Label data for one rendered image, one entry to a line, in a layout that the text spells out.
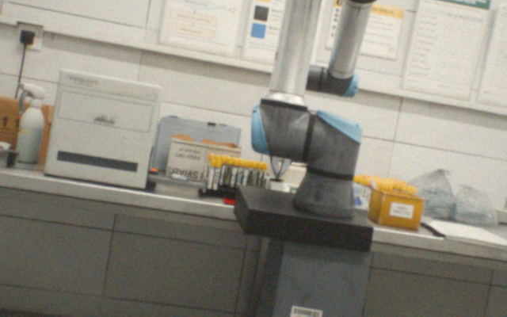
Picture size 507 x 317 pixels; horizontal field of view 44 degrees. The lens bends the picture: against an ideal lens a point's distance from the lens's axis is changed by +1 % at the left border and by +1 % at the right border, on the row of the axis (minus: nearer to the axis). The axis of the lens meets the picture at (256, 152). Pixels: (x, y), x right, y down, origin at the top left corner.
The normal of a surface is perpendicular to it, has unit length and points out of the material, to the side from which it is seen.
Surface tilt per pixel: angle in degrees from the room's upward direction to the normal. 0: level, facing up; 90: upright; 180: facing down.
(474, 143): 90
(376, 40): 90
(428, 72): 93
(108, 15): 90
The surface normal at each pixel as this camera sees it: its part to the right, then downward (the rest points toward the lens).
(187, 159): 0.13, 0.01
